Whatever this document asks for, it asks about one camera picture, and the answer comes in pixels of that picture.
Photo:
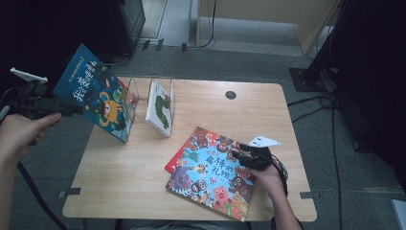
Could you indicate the white caterpillar picture book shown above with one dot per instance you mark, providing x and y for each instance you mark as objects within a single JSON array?
[{"x": 156, "y": 111}]

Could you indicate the light wooden cabinet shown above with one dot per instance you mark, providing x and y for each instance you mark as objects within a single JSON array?
[{"x": 255, "y": 9}]

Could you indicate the black metal stand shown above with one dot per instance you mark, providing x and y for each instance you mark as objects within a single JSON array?
[{"x": 308, "y": 80}]

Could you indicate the person's right hand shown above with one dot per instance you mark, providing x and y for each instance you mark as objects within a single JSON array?
[{"x": 269, "y": 182}]

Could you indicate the dark blue monster picture book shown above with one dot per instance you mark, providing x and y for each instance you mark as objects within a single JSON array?
[{"x": 92, "y": 86}]

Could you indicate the white box corner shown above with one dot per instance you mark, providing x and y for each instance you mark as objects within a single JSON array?
[{"x": 399, "y": 214}]

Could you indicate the person's left hand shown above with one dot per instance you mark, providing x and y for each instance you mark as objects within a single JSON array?
[{"x": 22, "y": 131}]

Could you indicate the clear acrylic book rack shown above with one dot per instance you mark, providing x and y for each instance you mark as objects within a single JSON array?
[{"x": 136, "y": 90}]

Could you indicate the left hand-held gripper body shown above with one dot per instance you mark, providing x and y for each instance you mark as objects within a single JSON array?
[{"x": 35, "y": 102}]

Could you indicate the round grey table grommet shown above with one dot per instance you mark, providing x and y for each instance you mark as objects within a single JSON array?
[{"x": 230, "y": 95}]

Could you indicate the black cabinet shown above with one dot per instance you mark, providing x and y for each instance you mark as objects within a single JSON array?
[{"x": 127, "y": 25}]

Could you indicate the light blue animal picture book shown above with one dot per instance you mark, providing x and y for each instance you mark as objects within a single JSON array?
[{"x": 207, "y": 172}]

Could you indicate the black curtain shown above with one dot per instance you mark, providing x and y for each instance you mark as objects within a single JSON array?
[
  {"x": 376, "y": 80},
  {"x": 38, "y": 32}
]

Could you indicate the black floor tape strip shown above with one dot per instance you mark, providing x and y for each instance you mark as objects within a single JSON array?
[
  {"x": 184, "y": 47},
  {"x": 159, "y": 44}
]

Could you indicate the grey tape strip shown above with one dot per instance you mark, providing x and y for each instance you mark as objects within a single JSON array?
[
  {"x": 72, "y": 191},
  {"x": 308, "y": 195}
]

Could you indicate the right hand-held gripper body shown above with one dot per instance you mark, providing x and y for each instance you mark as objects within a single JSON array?
[{"x": 258, "y": 158}]

